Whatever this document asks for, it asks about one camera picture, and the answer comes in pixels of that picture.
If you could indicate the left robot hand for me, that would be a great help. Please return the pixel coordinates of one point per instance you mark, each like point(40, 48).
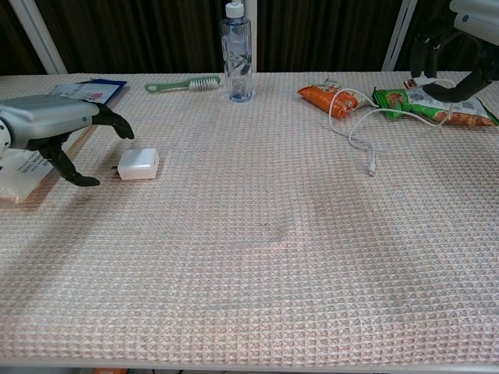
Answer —
point(43, 117)

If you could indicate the green white-bristle brush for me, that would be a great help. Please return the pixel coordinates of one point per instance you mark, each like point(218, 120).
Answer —
point(202, 82)

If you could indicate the white slanted frame post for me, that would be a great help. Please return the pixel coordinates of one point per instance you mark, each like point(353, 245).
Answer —
point(39, 35)
point(399, 35)

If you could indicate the blue and white packet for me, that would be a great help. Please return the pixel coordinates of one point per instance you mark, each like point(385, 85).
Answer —
point(113, 87)

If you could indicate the green and orange snack bag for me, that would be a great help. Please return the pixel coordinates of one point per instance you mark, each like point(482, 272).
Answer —
point(393, 103)

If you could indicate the white upright frame post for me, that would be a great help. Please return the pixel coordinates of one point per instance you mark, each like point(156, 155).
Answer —
point(251, 39)

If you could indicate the white printed plastic bag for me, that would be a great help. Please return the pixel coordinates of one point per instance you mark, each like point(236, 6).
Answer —
point(15, 175)

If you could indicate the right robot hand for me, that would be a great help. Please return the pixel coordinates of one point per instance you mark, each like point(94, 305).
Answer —
point(475, 17)

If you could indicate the dark curtain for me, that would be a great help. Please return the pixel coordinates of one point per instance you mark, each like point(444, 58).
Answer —
point(136, 35)

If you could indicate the white USB wall charger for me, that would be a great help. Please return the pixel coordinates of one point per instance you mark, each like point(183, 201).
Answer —
point(136, 165)

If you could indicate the pink woven tablecloth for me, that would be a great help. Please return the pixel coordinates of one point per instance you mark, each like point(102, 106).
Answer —
point(234, 272)

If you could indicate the clear plastic water bottle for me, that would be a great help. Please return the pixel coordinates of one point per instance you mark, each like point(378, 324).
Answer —
point(236, 58)

